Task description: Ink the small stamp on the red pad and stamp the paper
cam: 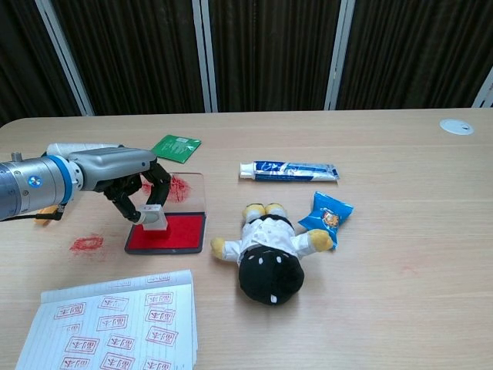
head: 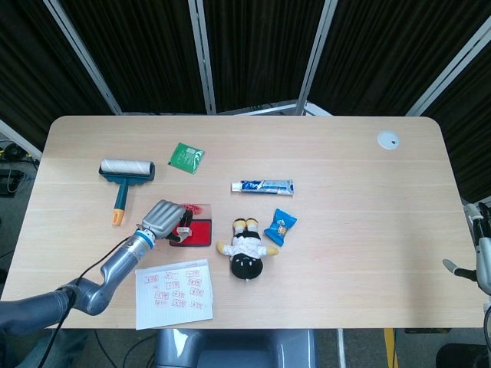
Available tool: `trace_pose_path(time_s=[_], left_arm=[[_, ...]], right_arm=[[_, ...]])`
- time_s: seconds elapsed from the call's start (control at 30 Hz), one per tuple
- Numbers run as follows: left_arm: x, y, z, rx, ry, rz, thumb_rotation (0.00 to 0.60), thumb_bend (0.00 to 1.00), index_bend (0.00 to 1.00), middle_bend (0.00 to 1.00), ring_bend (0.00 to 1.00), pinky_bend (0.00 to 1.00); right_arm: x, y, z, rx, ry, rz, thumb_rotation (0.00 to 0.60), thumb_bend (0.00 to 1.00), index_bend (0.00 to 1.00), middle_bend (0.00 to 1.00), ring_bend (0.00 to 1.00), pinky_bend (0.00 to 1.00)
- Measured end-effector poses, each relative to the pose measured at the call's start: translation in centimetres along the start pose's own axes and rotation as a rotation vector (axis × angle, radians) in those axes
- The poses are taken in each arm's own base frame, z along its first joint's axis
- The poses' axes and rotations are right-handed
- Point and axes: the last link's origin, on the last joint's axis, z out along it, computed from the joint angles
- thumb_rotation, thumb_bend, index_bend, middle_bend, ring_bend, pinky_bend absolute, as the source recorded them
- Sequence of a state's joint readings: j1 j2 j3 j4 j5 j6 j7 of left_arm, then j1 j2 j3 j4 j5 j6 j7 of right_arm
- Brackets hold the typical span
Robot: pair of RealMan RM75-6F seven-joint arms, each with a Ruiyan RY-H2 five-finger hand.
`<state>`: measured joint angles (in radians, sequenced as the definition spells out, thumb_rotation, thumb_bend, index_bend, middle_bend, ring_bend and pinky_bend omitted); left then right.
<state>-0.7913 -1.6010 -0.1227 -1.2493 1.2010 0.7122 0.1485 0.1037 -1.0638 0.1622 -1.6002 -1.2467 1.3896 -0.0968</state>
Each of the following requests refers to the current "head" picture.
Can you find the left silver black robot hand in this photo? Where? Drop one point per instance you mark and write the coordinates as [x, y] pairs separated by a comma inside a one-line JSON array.
[[163, 218]]

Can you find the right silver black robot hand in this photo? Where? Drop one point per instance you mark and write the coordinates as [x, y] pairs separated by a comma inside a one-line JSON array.
[[484, 264]]

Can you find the small red stamp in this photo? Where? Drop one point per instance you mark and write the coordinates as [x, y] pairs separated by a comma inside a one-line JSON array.
[[183, 230]]

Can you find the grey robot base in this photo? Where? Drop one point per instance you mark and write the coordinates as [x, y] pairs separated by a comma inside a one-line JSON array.
[[238, 349]]

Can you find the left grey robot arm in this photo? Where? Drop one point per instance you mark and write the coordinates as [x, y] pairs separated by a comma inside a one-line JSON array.
[[115, 264]]

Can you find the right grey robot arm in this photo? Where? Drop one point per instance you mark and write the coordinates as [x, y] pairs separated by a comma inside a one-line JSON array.
[[487, 314]]

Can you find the red ink pad case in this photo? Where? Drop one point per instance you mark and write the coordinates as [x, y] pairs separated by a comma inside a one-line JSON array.
[[201, 232]]

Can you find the teal lint roller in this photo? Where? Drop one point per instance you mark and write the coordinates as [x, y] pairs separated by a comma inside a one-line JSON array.
[[126, 168]]

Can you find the green foil sachet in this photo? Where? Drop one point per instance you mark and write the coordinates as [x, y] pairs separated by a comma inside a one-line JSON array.
[[186, 157]]

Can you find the white stamped paper notepad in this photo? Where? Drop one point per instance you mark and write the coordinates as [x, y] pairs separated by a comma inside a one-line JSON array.
[[172, 306]]

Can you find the black white plush doll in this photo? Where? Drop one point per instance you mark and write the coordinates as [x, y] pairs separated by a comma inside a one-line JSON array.
[[247, 249]]

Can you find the black rounded equipment base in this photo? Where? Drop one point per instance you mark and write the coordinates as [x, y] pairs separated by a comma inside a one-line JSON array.
[[464, 356]]

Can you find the blue white toothpaste tube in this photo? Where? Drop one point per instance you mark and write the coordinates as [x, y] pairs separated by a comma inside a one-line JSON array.
[[264, 186]]

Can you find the blue snack packet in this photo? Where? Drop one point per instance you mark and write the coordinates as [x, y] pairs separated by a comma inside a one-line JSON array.
[[281, 226]]

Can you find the dark curtain panel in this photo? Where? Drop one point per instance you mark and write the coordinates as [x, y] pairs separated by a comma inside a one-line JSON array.
[[30, 76], [383, 57], [261, 50], [145, 57], [472, 134]]

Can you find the grey metal partition foot bar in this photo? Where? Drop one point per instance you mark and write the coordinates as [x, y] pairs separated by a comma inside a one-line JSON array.
[[261, 109], [318, 109]]

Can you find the white round grommet cap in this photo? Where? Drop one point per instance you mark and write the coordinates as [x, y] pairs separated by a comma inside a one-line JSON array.
[[387, 140]]

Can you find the black floor device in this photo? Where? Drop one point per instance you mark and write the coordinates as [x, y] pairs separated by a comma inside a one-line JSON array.
[[9, 184]]

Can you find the blue denim cloth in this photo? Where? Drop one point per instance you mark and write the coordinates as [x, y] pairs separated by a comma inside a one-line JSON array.
[[71, 349]]

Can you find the white table leg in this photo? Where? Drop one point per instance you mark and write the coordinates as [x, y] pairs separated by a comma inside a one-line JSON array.
[[341, 349]]

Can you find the grey metal partition post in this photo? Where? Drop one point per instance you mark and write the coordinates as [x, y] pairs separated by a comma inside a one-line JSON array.
[[203, 57], [19, 140], [80, 50], [316, 57], [452, 78]]

